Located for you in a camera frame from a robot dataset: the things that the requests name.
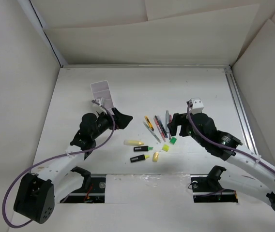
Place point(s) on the black yellow highlighter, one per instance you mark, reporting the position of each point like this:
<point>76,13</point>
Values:
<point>139,158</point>

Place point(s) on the aluminium rail right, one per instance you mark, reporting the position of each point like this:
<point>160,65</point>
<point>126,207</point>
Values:
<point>243,120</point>

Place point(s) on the light blue mechanical pencil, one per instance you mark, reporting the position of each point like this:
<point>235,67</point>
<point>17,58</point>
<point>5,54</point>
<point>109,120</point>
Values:
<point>167,121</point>

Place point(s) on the black blue pen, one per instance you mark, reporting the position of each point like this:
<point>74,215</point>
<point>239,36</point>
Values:
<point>161,126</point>

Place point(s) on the green highlighter cap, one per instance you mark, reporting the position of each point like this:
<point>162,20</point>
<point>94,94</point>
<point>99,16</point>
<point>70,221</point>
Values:
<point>173,140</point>

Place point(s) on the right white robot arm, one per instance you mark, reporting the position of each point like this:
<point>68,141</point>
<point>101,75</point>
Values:
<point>260,183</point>

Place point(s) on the clear pink pen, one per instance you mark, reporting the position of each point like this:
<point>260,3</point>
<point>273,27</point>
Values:
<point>159,129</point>

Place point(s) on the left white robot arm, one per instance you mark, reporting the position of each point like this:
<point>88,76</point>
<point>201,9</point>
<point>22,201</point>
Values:
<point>39,192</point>

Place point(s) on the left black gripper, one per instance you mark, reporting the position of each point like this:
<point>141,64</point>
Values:
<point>121,120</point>

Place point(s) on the yellow utility knife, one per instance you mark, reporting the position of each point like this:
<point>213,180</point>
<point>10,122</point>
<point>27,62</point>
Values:
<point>149,123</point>

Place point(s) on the yellow highlighter cap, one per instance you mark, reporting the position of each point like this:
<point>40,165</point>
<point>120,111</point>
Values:
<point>165,148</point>

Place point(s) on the white three-compartment organizer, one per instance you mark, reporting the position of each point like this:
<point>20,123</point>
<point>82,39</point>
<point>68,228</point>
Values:
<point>101,89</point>

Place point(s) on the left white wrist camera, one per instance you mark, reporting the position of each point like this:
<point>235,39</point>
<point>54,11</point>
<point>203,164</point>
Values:
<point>101,101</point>

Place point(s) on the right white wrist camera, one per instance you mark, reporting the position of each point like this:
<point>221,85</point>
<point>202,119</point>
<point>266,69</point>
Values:
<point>195,106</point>

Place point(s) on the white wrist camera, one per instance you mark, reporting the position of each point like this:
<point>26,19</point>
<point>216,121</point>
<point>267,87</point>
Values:
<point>101,101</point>
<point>195,106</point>

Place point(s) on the black green highlighter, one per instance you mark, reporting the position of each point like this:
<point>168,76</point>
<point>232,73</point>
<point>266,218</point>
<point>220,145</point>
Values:
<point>142,148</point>

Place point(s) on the clear green pen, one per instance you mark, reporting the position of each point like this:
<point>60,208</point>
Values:
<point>152,132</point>

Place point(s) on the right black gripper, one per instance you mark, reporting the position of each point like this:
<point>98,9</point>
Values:
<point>178,119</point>

